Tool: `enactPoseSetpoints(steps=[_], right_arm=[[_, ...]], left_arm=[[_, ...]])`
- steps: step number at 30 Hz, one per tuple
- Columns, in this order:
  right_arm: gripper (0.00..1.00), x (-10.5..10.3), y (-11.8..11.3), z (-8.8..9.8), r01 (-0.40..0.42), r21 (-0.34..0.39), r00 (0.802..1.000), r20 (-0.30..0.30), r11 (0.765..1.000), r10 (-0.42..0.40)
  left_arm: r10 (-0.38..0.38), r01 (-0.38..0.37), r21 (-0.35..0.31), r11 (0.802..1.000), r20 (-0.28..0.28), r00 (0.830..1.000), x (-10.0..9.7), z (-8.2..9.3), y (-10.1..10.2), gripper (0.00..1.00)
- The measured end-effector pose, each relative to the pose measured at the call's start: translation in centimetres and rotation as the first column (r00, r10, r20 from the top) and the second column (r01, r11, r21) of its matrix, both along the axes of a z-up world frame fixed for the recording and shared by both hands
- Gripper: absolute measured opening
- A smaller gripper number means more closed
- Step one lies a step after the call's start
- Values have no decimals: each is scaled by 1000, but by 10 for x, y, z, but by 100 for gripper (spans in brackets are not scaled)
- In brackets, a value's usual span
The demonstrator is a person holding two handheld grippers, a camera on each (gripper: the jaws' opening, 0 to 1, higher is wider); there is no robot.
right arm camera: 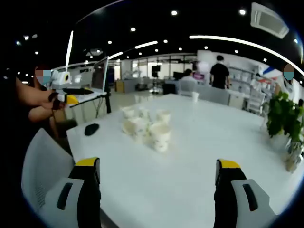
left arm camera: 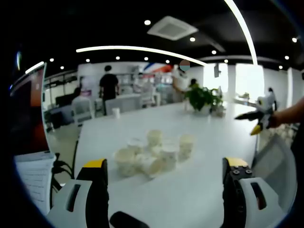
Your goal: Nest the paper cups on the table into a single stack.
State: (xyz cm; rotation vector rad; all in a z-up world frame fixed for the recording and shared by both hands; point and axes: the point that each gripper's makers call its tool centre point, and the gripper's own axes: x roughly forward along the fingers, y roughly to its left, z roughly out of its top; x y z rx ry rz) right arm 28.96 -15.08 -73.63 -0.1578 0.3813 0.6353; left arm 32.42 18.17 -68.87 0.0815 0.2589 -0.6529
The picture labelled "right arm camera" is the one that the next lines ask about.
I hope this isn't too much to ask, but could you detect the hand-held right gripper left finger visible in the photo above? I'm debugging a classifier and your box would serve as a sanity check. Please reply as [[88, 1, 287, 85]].
[[39, 156, 102, 228]]

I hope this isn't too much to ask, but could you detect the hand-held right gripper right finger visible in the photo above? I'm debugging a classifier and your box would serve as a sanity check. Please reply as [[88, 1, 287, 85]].
[[213, 158, 277, 228]]

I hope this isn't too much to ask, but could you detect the pile of white cups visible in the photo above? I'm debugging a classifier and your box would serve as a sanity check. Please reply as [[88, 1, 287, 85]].
[[120, 105, 172, 152]]

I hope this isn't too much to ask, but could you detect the person's left hand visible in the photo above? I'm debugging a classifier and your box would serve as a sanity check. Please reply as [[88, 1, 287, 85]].
[[42, 91, 65, 111]]

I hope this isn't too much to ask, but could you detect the white side desk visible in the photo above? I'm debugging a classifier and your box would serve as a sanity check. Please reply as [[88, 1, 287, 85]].
[[68, 91, 108, 109]]

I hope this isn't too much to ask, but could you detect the tilted monitor screen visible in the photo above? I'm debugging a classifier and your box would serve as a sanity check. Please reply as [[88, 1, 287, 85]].
[[91, 56, 110, 93]]

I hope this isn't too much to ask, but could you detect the curved ceiling light strip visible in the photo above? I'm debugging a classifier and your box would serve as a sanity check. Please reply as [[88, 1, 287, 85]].
[[189, 35, 304, 73], [66, 30, 74, 65]]

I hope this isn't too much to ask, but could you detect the black computer mouse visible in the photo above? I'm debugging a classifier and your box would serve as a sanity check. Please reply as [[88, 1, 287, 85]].
[[84, 123, 100, 136]]

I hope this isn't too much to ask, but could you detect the white table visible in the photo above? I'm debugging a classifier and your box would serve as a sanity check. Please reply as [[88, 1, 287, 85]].
[[66, 93, 301, 228]]

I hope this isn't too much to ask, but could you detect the short ceiling light strip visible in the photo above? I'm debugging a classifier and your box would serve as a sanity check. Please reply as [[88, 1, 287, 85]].
[[108, 51, 124, 60], [134, 40, 158, 49]]

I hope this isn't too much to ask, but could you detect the white plastic chair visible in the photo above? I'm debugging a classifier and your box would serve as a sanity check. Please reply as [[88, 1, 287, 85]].
[[20, 128, 76, 214]]

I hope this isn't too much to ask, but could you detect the small plant pot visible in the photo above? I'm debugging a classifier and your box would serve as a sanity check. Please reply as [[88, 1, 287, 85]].
[[285, 140, 304, 173]]

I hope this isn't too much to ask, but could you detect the green potted plant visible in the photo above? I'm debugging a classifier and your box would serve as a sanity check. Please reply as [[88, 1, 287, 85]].
[[265, 91, 304, 152]]

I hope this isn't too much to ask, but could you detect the white slatted chair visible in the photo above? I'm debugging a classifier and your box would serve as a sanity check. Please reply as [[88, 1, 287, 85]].
[[247, 90, 266, 114]]

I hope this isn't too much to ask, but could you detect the grey low partition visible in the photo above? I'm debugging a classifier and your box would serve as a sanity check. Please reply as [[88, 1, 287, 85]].
[[198, 85, 230, 106]]

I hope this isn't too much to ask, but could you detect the white office chair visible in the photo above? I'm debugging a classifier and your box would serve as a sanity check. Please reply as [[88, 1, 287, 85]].
[[178, 79, 198, 97]]

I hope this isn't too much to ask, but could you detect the group of ceiling spotlights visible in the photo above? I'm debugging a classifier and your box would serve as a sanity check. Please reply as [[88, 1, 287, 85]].
[[15, 9, 299, 64]]

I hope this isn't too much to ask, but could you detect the ceiling air conditioner vent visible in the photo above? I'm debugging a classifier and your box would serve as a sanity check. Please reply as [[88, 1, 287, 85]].
[[250, 1, 290, 40]]

